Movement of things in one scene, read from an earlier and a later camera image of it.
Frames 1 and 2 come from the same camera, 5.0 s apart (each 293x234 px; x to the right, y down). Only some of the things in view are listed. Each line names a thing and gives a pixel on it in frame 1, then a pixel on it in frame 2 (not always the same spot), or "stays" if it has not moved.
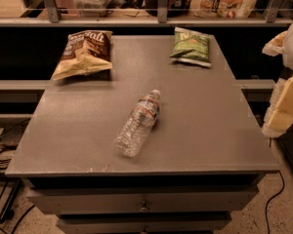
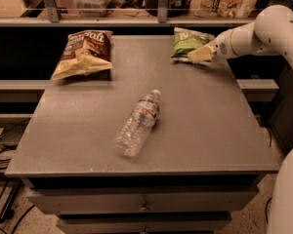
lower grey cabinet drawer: x=144 y=223 stays
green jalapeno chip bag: x=190 y=47 stays
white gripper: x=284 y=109 -> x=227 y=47
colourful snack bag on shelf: x=228 y=1 stays
